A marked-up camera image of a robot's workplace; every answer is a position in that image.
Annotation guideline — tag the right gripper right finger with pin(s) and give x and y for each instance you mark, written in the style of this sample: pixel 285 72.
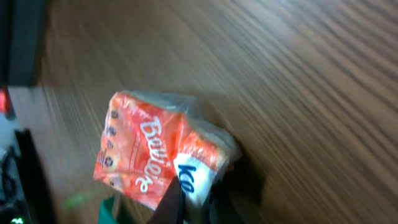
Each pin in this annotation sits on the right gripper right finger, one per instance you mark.
pixel 218 209

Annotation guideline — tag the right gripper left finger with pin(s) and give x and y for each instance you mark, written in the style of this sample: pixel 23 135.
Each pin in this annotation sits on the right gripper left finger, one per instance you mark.
pixel 171 208

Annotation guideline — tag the red white small box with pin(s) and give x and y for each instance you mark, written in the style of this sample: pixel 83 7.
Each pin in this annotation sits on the red white small box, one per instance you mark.
pixel 151 138

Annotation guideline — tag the green 3M gloves packet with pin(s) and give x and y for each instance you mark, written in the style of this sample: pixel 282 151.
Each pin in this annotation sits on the green 3M gloves packet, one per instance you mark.
pixel 113 211

